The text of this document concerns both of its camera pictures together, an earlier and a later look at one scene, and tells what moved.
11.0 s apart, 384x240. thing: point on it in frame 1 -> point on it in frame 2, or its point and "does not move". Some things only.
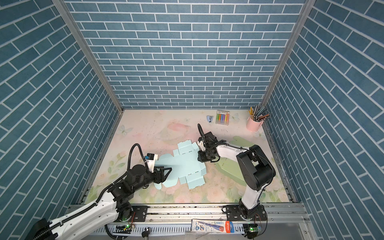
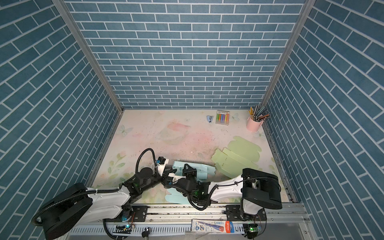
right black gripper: (201, 158) -> (189, 172)
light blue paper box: (186, 166) -> (203, 171)
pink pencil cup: (253, 126) does not move
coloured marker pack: (222, 117) does not move
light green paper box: (230, 167) does not move
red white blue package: (212, 225) does not move
